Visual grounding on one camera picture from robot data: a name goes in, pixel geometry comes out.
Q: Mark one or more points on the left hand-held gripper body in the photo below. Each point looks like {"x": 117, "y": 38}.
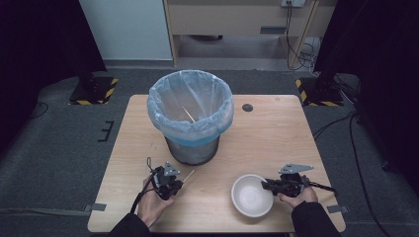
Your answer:
{"x": 163, "y": 182}

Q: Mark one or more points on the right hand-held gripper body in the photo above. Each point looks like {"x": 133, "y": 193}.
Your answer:
{"x": 291, "y": 184}

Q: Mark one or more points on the white bowl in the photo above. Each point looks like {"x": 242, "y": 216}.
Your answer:
{"x": 250, "y": 197}

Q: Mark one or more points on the metal mesh trash can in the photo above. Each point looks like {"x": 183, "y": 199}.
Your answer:
{"x": 192, "y": 153}

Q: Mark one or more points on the clear plastic bin liner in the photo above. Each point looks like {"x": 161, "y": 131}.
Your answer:
{"x": 189, "y": 131}

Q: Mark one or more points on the person's right hand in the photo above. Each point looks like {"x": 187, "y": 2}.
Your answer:
{"x": 301, "y": 199}

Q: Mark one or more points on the person's left hand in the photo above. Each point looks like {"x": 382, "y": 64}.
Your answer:
{"x": 151, "y": 205}

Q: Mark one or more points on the grey tape strip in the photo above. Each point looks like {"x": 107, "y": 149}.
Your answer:
{"x": 95, "y": 207}
{"x": 339, "y": 209}

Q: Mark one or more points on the dark round table grommet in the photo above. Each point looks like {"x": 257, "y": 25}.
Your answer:
{"x": 247, "y": 107}

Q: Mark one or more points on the black striped stand base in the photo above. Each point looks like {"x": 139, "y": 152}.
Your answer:
{"x": 95, "y": 90}
{"x": 318, "y": 94}

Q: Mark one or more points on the black curtain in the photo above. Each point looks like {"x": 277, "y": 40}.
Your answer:
{"x": 39, "y": 49}
{"x": 382, "y": 49}

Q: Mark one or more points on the grey wall socket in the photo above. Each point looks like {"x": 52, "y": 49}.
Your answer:
{"x": 292, "y": 2}

